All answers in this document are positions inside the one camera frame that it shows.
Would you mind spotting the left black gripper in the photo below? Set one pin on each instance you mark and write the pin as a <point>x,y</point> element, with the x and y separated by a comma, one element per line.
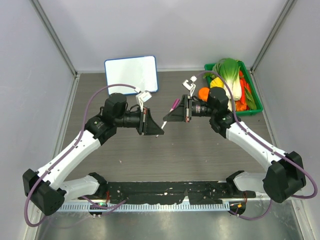
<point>147,126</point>

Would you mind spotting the blue framed whiteboard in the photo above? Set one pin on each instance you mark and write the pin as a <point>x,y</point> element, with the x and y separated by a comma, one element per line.
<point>139,71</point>

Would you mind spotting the white slotted cable duct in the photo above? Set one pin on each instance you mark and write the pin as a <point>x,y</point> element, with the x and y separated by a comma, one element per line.
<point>82,206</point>

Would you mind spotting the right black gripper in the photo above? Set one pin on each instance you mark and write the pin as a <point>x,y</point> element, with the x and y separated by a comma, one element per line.
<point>183,113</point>

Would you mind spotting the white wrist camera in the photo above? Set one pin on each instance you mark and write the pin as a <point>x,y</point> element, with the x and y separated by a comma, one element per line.
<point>190,85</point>
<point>142,97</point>

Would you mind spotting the orange toy fruit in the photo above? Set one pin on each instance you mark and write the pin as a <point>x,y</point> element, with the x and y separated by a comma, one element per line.
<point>203,94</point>

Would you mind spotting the red toy peppers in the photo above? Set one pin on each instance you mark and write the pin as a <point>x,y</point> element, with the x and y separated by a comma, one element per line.
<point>241,105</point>

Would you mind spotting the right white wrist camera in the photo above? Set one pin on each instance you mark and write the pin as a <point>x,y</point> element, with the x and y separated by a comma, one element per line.
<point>190,85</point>

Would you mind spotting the green toy pea pods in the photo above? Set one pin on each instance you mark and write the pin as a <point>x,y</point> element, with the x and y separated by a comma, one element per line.
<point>249,99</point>

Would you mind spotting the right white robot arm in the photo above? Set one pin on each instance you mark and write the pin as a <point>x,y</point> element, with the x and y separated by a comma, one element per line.
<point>283,175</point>

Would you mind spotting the toy bok choy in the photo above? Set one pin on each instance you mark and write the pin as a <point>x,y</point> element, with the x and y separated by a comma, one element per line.
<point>229,71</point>

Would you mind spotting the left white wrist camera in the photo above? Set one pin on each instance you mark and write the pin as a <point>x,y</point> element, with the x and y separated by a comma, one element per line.
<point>142,97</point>

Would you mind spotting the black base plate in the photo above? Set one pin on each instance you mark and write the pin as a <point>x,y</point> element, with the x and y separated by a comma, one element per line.
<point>173,192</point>

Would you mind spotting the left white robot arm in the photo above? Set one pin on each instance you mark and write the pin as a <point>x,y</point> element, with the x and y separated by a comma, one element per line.
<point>46,187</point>

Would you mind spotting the white marker magenta cap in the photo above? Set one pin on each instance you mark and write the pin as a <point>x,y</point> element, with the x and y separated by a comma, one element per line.
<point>175,104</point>

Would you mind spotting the green plastic basket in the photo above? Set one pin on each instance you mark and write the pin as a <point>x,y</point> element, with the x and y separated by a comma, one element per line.
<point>215,67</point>

